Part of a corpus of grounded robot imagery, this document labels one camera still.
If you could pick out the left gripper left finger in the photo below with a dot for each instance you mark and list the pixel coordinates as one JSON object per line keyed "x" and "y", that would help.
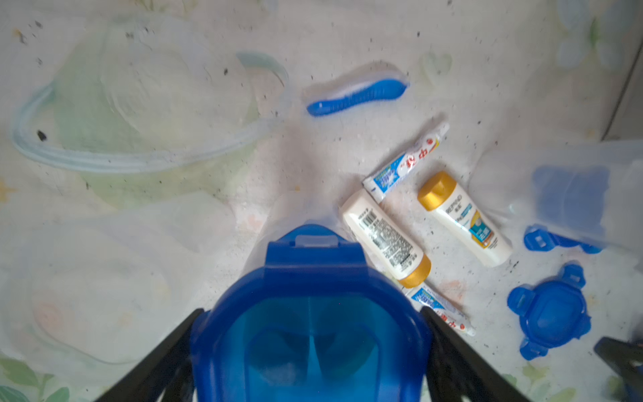
{"x": 166, "y": 374}

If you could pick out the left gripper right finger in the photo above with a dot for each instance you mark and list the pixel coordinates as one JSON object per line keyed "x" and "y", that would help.
{"x": 456, "y": 372}

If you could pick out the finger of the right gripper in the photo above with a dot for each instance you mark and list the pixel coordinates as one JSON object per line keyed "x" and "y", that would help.
{"x": 625, "y": 359}

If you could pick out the blue lid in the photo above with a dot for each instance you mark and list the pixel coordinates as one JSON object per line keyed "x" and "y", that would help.
{"x": 539, "y": 238}
{"x": 552, "y": 313}
{"x": 314, "y": 322}

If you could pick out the white gold tube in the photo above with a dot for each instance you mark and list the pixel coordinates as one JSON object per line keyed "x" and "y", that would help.
{"x": 378, "y": 234}
{"x": 448, "y": 202}

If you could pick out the clear plastic cup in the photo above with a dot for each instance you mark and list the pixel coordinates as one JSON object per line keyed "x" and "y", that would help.
{"x": 148, "y": 107}
{"x": 291, "y": 211}
{"x": 590, "y": 193}

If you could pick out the small toothpaste middle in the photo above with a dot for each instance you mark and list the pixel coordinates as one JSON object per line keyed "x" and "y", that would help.
{"x": 427, "y": 297}

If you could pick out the small toothpaste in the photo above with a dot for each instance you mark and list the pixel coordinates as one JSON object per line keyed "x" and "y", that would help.
{"x": 427, "y": 297}
{"x": 382, "y": 181}

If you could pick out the small toothpaste far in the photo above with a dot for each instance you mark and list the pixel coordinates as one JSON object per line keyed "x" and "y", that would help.
{"x": 382, "y": 181}

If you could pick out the blue toothbrush far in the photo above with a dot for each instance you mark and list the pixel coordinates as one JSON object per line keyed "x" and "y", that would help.
{"x": 347, "y": 93}

